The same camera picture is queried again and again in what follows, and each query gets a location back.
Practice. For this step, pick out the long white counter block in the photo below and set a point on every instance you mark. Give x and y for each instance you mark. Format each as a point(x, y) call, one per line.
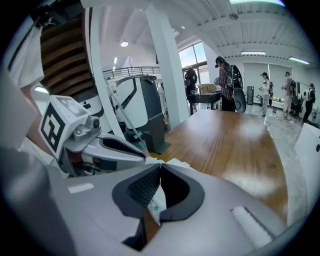
point(307, 150)

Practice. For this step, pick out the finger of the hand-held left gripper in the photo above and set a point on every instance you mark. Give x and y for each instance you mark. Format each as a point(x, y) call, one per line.
point(117, 143)
point(112, 160)

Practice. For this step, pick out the long ceiling light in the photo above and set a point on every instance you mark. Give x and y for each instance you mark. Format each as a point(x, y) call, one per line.
point(299, 60)
point(257, 1)
point(253, 53)

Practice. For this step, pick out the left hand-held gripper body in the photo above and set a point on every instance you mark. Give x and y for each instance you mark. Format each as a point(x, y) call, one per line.
point(53, 125)

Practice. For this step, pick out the black balcony railing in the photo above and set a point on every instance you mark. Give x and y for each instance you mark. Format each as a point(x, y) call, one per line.
point(130, 71)

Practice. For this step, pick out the white and grey machine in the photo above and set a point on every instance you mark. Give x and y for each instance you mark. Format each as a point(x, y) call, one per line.
point(127, 100)

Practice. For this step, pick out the person's white shirt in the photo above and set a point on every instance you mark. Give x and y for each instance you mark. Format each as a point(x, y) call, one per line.
point(25, 57)

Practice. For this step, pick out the person's left forearm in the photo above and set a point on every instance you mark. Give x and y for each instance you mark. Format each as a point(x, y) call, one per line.
point(31, 112)

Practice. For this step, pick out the dark wooden slatted structure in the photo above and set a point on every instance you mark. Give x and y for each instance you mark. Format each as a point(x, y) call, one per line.
point(65, 57)

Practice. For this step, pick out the black table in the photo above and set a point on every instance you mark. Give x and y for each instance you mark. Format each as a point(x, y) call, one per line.
point(205, 98)

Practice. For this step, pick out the cardboard boxes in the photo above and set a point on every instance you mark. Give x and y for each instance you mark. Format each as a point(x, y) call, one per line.
point(207, 87)

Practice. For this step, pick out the round ceiling lamp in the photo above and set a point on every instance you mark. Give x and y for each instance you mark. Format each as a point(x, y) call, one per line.
point(124, 44)

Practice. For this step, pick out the white tissue packet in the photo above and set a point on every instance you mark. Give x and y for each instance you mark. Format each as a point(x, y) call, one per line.
point(156, 207)

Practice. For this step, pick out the large glass window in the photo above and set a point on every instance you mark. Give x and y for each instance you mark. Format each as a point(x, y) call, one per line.
point(193, 60)

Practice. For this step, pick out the large white curved machine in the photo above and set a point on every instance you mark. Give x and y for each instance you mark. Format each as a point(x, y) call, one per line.
point(97, 75)

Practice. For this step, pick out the black upright box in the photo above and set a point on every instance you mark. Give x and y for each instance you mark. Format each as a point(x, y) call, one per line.
point(250, 95)

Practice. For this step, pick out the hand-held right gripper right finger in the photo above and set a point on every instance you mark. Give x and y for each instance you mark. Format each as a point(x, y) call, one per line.
point(212, 225)

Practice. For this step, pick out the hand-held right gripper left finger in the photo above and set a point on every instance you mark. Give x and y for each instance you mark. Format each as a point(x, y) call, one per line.
point(100, 212)

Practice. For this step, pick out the white cloth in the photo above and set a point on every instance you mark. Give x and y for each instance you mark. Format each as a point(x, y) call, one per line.
point(175, 164)

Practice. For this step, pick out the wooden table with metal legs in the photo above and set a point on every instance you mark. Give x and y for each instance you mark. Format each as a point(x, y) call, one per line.
point(225, 150)

